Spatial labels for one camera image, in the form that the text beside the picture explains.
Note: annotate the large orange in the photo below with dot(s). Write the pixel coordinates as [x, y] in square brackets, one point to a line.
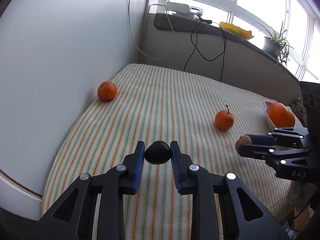
[278, 114]
[292, 120]

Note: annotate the small mandarin by wall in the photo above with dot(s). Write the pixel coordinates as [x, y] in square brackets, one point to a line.
[107, 91]

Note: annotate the dark purple plum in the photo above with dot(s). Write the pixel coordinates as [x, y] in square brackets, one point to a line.
[158, 153]

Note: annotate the potted spider plant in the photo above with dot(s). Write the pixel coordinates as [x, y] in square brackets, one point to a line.
[277, 45]

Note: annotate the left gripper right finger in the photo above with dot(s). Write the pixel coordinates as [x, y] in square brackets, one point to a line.
[222, 205]

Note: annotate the white window frame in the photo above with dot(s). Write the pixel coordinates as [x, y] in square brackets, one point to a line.
[299, 19]

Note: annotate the green packet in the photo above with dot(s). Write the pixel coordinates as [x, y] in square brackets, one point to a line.
[297, 107]

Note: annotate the striped table cloth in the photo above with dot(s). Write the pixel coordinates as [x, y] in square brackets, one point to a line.
[155, 103]

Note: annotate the brown kiwi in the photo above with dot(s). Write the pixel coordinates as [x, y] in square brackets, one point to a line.
[245, 139]

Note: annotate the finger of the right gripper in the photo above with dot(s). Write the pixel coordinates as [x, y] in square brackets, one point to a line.
[276, 157]
[295, 136]

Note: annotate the mandarin with stem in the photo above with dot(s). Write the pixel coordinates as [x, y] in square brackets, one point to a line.
[224, 119]

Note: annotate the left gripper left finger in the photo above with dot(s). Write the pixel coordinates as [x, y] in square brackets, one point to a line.
[93, 199]

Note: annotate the ring light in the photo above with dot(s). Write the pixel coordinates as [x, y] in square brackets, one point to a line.
[196, 11]

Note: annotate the white power strip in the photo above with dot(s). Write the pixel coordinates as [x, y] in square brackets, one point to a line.
[180, 9]

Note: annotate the grey window sill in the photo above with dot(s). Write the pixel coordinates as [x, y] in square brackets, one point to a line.
[209, 51]

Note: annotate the yellow bowl on sill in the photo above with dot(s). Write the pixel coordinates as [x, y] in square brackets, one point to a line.
[246, 35]

